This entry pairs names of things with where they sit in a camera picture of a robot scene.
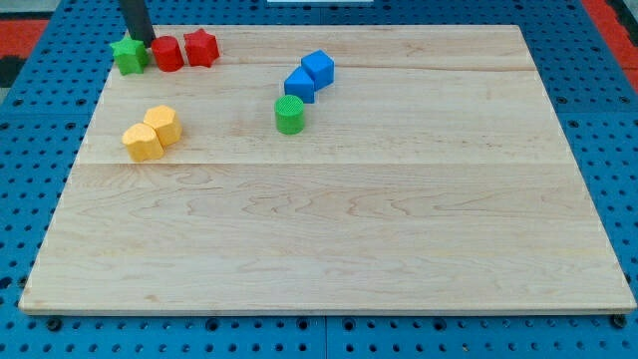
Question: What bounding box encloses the green star block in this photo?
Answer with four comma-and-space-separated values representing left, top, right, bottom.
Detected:
110, 36, 149, 76

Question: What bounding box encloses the yellow hexagon block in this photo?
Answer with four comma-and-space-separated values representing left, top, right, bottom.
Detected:
144, 105, 182, 147

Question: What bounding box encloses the red star block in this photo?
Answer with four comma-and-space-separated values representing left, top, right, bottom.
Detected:
183, 28, 220, 68

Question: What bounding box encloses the wooden board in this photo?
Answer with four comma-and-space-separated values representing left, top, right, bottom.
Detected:
19, 25, 636, 316

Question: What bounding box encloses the green cylinder block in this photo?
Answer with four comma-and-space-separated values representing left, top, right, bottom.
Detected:
274, 95, 305, 135

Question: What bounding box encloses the blue triangular block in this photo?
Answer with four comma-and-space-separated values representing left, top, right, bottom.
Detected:
284, 67, 315, 104

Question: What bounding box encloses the blue cube block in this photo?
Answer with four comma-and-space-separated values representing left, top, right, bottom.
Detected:
301, 50, 335, 91

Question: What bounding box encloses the yellow heart block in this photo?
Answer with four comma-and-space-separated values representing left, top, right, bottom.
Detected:
122, 123, 164, 163

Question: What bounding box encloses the red cylinder block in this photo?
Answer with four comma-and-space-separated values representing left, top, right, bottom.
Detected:
152, 36, 184, 72

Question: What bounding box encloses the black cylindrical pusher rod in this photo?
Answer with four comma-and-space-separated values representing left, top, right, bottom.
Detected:
119, 0, 156, 48

